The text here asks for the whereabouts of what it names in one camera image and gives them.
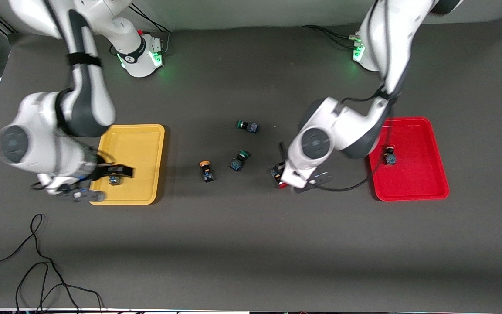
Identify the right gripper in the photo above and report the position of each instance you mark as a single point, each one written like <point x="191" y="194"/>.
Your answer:
<point x="101" y="172"/>

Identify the green push button switch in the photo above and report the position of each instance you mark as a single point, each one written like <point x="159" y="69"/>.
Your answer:
<point x="238" y="161"/>
<point x="248" y="126"/>

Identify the yellow push button switch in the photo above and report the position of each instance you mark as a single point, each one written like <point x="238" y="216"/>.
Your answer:
<point x="115" y="180"/>
<point x="207" y="171"/>

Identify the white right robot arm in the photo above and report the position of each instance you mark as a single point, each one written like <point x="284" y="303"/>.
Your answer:
<point x="81" y="96"/>

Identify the yellow plastic tray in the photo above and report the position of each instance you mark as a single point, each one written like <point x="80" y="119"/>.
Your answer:
<point x="140" y="152"/>

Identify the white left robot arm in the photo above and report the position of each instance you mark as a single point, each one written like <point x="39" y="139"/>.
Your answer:
<point x="347" y="126"/>

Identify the red plastic tray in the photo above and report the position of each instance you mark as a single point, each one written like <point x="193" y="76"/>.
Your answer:
<point x="412" y="165"/>

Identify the red push button switch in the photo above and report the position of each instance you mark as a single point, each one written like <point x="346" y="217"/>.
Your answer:
<point x="282" y="183"/>
<point x="390" y="156"/>

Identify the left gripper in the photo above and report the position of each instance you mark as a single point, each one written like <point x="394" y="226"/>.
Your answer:
<point x="277" y="170"/>

